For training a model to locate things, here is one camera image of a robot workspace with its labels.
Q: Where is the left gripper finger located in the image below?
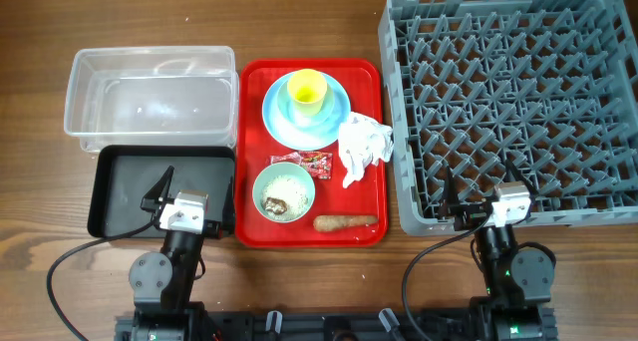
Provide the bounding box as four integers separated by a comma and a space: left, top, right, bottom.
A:
141, 166, 174, 212
222, 176, 235, 226

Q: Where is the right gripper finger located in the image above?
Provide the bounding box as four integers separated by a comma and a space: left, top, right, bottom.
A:
504, 160, 537, 196
443, 167, 459, 207

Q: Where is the brown food chunk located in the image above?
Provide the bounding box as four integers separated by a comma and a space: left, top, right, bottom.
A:
262, 196, 288, 215

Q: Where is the green bowl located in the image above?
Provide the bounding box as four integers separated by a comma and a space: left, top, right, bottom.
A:
252, 163, 315, 223

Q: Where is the white rice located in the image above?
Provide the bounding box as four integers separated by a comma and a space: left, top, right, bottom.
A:
261, 175, 309, 221

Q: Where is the brown sweet potato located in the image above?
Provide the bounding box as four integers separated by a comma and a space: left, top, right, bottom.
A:
313, 215, 378, 233

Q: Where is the red candy wrapper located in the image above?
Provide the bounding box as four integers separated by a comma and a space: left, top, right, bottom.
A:
268, 151, 333, 179

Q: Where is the white napkin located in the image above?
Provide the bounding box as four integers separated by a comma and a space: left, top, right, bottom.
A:
338, 112, 394, 188

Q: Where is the yellow plastic cup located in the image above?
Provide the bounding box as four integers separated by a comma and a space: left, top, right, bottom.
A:
287, 69, 328, 117

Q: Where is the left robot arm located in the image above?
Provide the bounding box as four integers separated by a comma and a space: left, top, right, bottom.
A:
115, 167, 235, 341

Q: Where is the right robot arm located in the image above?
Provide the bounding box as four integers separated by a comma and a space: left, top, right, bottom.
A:
441, 161, 558, 341

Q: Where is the grey dishwasher rack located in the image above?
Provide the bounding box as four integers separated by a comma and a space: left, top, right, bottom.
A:
378, 0, 637, 236

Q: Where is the black plastic tray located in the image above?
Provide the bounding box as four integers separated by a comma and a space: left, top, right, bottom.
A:
87, 146, 235, 238

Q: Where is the red plastic tray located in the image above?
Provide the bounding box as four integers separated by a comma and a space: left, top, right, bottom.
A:
234, 58, 389, 248

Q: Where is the light blue plate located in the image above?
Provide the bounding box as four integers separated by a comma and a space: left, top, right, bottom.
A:
262, 72, 351, 151

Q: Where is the clear plastic bin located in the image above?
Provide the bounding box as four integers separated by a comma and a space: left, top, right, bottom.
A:
64, 46, 239, 153

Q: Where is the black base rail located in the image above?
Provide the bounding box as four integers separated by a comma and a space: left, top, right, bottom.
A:
114, 308, 557, 341

